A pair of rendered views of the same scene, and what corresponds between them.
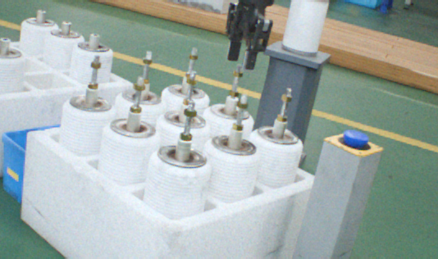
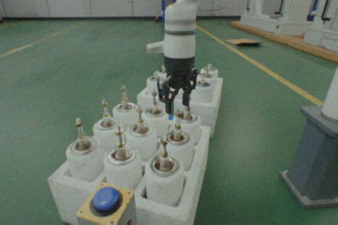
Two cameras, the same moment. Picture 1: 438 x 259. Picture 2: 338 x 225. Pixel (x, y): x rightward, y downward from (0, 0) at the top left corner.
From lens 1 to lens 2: 1.06 m
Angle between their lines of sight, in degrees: 62
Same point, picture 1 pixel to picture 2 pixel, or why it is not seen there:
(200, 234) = (67, 189)
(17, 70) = (154, 86)
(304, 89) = (324, 149)
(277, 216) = not seen: hidden behind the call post
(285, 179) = (152, 195)
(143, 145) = (96, 132)
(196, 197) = (73, 169)
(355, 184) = not seen: outside the picture
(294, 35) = (326, 103)
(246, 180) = (111, 178)
